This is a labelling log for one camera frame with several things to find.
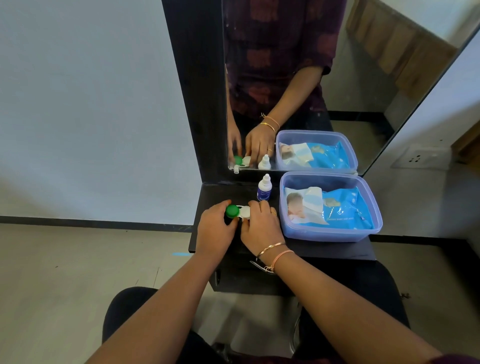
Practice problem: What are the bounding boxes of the black trousers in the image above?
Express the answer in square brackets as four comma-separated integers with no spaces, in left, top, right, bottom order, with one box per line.
[101,260,412,364]

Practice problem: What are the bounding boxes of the black shelf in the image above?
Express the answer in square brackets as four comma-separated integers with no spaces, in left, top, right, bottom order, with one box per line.
[188,182,377,297]

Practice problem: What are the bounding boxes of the pink thread bracelet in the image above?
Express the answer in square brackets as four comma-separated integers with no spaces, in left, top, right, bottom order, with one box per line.
[264,250,295,274]

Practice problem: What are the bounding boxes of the blue wet wipes packet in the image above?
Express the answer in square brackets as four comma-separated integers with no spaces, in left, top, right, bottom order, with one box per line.
[285,186,375,230]

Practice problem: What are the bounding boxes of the white eye drop bottle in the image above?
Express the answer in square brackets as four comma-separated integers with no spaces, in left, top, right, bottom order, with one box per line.
[257,173,273,202]

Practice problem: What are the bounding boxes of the wall mirror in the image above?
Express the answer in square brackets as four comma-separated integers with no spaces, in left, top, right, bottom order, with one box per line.
[221,0,480,177]

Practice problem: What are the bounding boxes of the person's right hand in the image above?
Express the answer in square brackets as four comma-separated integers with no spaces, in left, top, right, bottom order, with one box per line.
[240,200,286,259]

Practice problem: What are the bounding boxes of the person's left forearm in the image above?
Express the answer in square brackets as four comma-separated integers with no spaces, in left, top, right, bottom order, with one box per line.
[85,249,226,364]

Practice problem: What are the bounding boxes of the gold bangle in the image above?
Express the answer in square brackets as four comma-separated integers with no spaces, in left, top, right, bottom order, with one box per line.
[256,242,286,260]

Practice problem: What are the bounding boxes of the person's left hand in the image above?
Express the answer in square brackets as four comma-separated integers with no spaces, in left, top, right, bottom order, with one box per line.
[194,199,239,260]

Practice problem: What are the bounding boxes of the person's right forearm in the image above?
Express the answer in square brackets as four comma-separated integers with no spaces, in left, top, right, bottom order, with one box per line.
[257,244,445,364]

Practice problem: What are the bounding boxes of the blue plastic container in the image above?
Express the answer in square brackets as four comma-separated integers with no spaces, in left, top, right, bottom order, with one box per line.
[279,171,383,243]

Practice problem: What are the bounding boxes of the black mirror frame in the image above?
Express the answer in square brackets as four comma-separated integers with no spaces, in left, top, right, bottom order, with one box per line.
[161,0,230,185]

